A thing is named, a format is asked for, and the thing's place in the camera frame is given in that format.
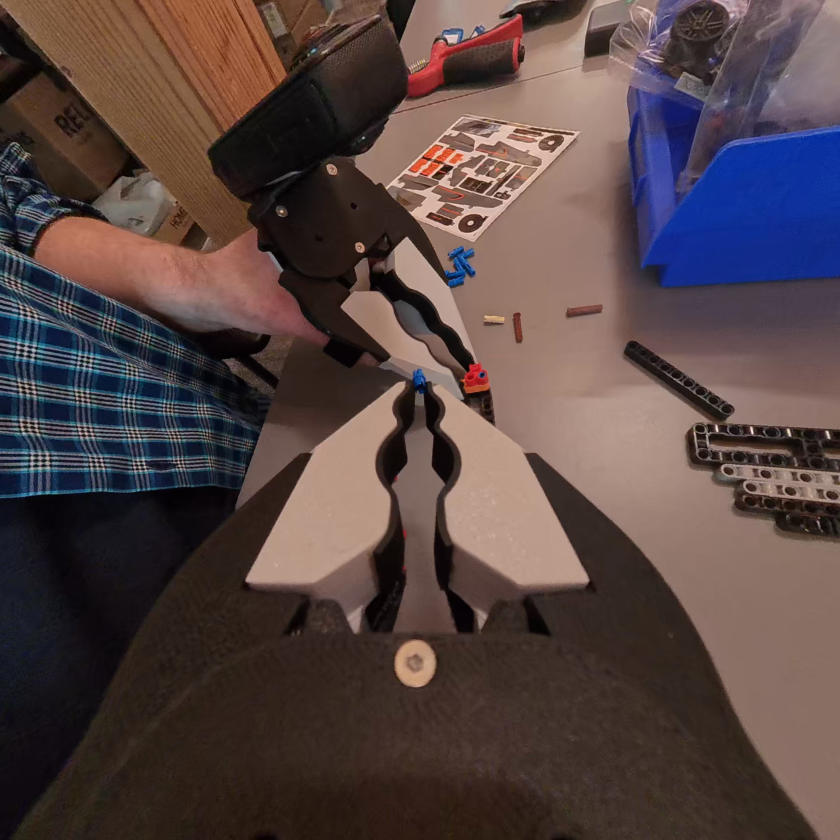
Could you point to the pile of blue pins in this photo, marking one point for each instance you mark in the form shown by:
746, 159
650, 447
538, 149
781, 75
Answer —
459, 266

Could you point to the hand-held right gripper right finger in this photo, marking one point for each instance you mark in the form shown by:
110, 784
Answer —
512, 518

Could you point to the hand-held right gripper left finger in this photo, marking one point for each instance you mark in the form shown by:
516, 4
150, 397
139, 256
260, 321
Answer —
315, 512

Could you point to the wooden post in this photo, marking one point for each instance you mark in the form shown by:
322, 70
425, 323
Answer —
164, 79

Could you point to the long black beam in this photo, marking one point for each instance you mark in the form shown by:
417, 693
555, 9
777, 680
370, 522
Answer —
676, 379

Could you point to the light grey beam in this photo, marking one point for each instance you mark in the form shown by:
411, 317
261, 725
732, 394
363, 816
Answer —
774, 474
787, 491

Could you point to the short black beam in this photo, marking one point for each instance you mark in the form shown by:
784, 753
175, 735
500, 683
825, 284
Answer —
774, 505
807, 523

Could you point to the blue lego pin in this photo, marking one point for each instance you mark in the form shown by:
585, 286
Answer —
419, 379

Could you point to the orange connector block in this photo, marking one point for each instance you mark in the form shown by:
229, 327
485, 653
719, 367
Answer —
472, 388

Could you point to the blue storage bin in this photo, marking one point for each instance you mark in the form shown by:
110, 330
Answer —
754, 223

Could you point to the clear plastic parts bag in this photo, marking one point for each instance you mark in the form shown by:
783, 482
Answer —
774, 79

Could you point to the sticker sheet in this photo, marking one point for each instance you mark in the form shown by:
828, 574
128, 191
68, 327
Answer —
479, 177

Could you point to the cardboard box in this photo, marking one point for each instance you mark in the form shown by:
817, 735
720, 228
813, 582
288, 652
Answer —
59, 131

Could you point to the long brown axle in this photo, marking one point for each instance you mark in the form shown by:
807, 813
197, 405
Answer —
584, 310

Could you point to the short brown axle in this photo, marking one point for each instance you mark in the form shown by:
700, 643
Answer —
518, 327

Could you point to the red connector piece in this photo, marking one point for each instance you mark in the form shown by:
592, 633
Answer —
477, 374

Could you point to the person's left hand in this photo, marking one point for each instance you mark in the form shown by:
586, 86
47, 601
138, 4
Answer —
229, 289

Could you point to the white plastic bag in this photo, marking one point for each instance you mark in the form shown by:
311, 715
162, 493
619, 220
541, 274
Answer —
138, 203

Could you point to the dark grey box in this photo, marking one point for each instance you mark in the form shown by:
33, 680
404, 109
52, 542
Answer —
607, 29

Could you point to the black lego frame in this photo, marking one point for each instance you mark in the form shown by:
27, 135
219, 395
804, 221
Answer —
487, 410
754, 432

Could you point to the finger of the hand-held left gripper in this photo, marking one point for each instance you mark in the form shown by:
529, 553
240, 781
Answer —
374, 321
426, 282

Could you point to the black toy wheel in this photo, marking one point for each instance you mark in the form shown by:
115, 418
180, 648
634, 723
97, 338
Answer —
699, 26

